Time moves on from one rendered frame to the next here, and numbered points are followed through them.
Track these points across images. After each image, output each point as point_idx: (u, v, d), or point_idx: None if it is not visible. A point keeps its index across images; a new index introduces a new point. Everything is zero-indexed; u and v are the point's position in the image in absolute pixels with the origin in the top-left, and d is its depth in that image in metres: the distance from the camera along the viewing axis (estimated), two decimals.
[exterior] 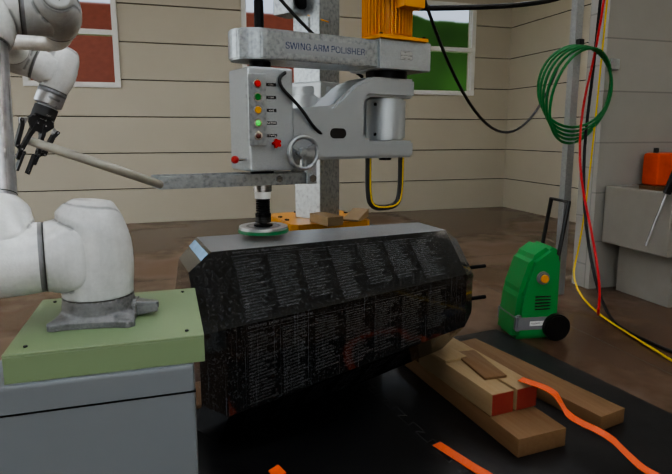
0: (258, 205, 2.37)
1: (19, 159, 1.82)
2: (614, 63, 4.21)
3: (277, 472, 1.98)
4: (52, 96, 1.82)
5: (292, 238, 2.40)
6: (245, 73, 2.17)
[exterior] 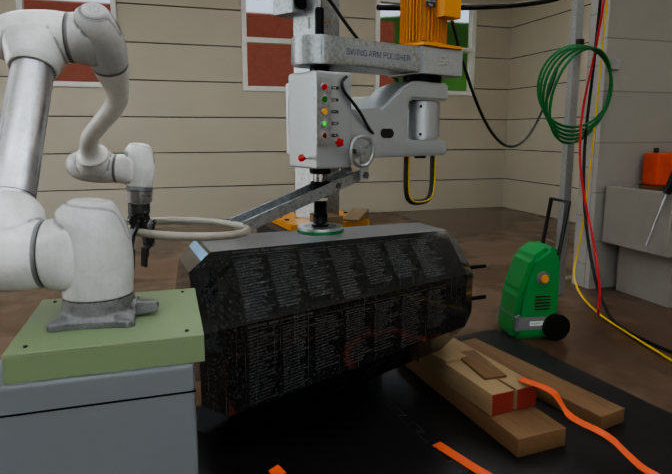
0: (317, 207, 2.53)
1: None
2: (614, 63, 4.21)
3: (277, 472, 1.98)
4: (144, 194, 1.93)
5: (292, 238, 2.40)
6: (313, 77, 2.32)
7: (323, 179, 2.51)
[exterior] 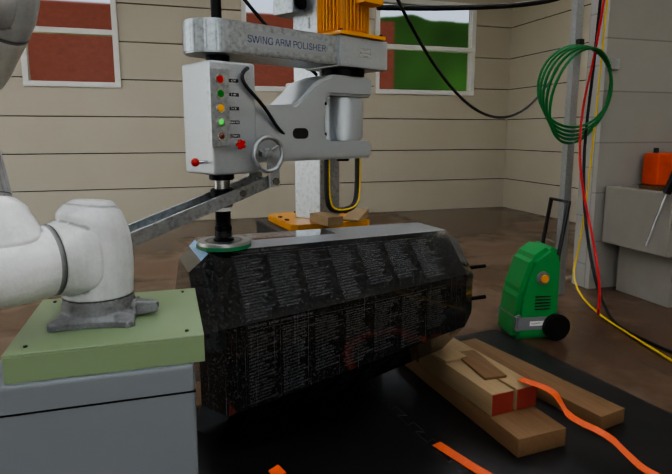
0: (218, 218, 2.19)
1: None
2: (614, 63, 4.21)
3: (277, 472, 1.98)
4: None
5: (292, 238, 2.40)
6: (205, 68, 1.98)
7: (225, 186, 2.17)
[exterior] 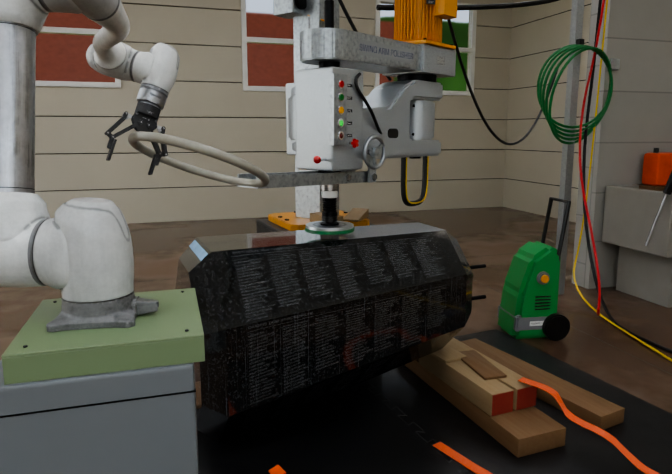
0: (327, 204, 2.38)
1: (110, 148, 1.73)
2: (614, 63, 4.21)
3: (277, 472, 1.98)
4: (153, 92, 1.76)
5: (292, 238, 2.40)
6: (329, 74, 2.18)
7: None
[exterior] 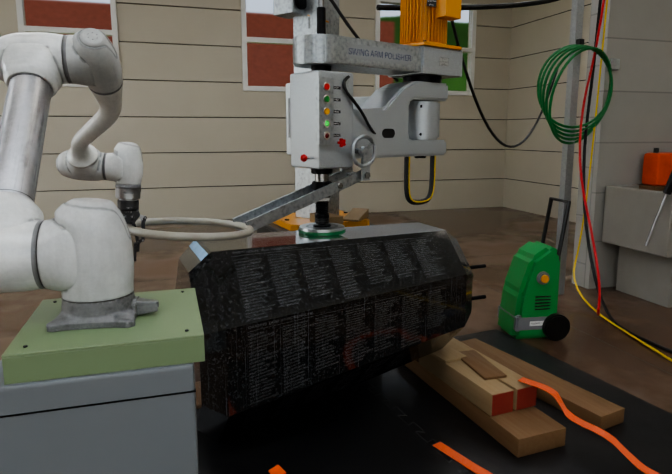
0: (319, 207, 2.52)
1: None
2: (614, 63, 4.21)
3: (277, 472, 1.98)
4: (126, 191, 2.01)
5: (292, 238, 2.40)
6: (315, 77, 2.31)
7: (325, 179, 2.50)
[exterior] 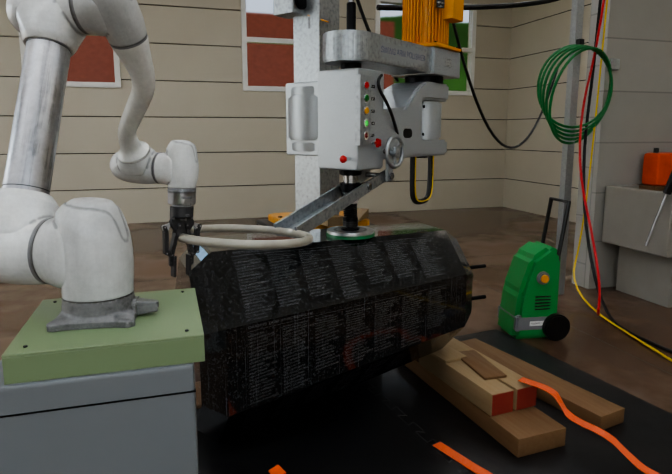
0: (349, 210, 2.43)
1: (173, 265, 1.80)
2: (614, 63, 4.21)
3: (277, 472, 1.98)
4: (184, 196, 1.76)
5: (292, 238, 2.40)
6: (355, 75, 2.22)
7: (355, 180, 2.42)
